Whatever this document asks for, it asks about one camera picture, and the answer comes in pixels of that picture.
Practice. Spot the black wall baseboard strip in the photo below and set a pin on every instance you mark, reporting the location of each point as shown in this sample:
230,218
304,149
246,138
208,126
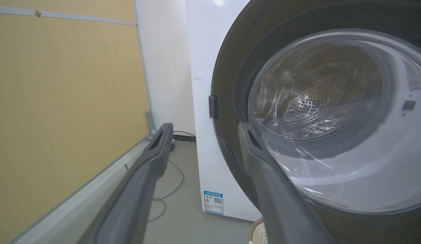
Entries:
184,138

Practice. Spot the beige perforated laundry basket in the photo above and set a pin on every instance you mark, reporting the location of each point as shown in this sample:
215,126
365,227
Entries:
258,233

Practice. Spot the small brown tape piece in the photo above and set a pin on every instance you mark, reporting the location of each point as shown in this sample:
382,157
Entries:
37,13

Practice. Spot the yellow partition panel grey frame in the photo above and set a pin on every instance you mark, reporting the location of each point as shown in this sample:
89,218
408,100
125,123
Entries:
64,108

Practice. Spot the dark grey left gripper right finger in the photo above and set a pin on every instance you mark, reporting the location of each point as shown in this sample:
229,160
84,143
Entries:
281,203

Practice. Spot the white washing machine body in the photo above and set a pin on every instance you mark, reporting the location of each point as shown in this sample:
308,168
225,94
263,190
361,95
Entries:
205,112

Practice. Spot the blue energy label sticker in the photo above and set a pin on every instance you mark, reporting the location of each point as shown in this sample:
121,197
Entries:
213,202

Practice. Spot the round dark washing machine door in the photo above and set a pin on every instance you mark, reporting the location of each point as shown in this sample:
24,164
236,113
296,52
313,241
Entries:
319,112

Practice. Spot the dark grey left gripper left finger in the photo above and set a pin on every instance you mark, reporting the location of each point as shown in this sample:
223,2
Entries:
135,200

